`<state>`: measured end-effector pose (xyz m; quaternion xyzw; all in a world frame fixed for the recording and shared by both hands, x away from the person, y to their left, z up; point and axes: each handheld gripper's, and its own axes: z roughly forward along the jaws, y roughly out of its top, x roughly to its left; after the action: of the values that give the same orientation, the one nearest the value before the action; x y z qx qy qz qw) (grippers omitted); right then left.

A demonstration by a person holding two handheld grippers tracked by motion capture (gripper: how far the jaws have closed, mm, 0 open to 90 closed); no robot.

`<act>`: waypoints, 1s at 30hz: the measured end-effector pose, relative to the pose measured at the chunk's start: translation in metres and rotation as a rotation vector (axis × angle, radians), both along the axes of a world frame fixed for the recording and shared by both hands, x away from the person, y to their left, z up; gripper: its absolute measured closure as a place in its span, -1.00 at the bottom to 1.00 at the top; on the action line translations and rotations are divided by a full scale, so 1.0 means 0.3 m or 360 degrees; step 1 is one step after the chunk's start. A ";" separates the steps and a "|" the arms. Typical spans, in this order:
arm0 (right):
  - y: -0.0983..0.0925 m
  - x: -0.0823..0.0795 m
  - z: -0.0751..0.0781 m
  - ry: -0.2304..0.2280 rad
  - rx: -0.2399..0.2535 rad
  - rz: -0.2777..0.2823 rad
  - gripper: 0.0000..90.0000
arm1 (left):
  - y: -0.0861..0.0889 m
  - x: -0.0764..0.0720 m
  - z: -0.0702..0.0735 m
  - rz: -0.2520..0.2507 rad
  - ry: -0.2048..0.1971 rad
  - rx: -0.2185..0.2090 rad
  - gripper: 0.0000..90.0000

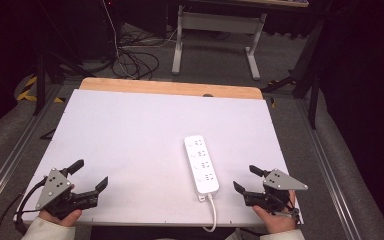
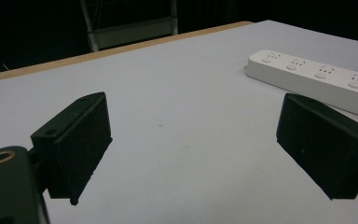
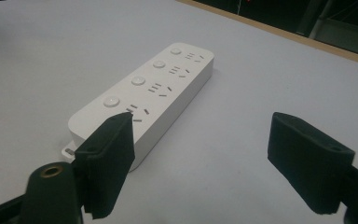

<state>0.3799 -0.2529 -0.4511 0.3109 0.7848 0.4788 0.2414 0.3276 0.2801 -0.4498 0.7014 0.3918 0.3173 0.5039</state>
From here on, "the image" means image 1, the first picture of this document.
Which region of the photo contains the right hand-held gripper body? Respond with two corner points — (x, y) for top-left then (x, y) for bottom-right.
(243, 168), (309, 216)

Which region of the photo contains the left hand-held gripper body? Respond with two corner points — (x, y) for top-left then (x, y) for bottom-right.
(34, 167), (100, 221)

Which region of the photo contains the white power strip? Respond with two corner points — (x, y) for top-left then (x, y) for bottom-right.
(183, 134), (221, 203)

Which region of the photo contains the person's left hand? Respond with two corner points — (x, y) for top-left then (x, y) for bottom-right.
(38, 209), (84, 228)

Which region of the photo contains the person's right hand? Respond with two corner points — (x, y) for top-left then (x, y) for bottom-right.
(252, 190), (298, 234)

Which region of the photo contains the yellow black floor tape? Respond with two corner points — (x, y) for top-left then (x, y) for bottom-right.
(15, 75), (65, 104)

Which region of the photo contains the black tripod stand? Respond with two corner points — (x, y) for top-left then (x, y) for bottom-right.
(33, 0), (96, 117)
(261, 18), (326, 130)

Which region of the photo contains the dark cabinet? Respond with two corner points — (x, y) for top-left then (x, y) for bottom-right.
(76, 0), (123, 63)

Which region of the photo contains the wooden desk top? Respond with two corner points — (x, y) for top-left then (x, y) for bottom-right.
(186, 0), (310, 8)

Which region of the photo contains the white power strip cable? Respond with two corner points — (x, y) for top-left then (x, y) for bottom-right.
(202, 193), (218, 234)

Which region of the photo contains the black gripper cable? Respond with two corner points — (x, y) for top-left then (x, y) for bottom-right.
(0, 176), (48, 240)

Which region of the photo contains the aluminium floor rail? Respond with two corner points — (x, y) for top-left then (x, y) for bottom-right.
(0, 84), (63, 214)
(294, 99), (363, 240)

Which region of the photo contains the tangle of black floor cables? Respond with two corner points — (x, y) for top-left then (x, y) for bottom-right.
(110, 29), (161, 81)

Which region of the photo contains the thin white floor cable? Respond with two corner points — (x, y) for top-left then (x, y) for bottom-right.
(101, 0), (181, 79)

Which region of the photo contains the white metal desk frame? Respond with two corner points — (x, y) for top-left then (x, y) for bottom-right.
(171, 4), (268, 82)

